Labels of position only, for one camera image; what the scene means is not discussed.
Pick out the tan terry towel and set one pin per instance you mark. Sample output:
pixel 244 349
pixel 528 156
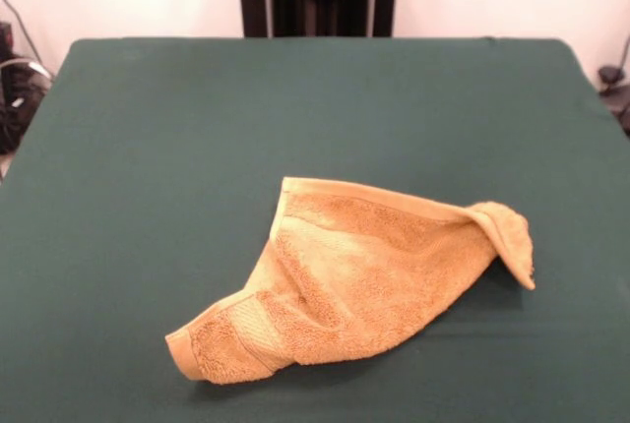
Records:
pixel 354 275

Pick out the dark green table cloth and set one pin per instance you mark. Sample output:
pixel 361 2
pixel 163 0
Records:
pixel 147 147

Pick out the grey tripod base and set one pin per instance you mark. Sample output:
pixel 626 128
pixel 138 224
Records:
pixel 610 74

